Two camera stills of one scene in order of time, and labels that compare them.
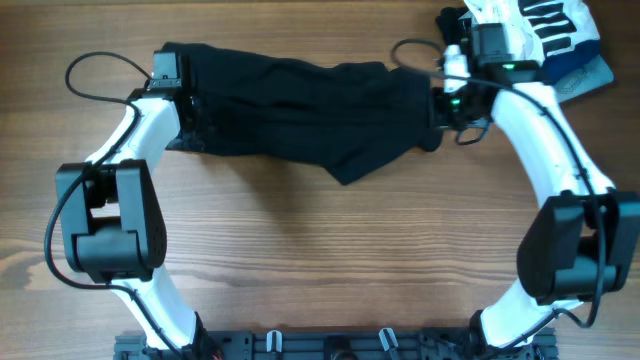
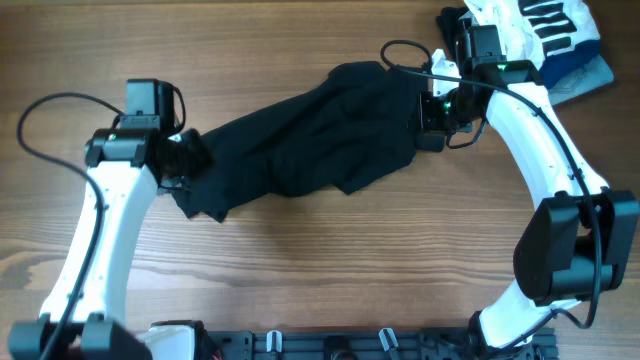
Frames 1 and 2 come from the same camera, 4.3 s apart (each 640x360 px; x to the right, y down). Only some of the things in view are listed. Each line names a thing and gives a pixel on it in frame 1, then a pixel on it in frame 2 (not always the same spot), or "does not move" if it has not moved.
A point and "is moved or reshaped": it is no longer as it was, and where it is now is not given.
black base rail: [454, 344] does not move
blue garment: [557, 65] does not move
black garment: [349, 122] is moved or reshaped
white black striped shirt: [538, 28] does not move
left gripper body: [201, 126] → [192, 156]
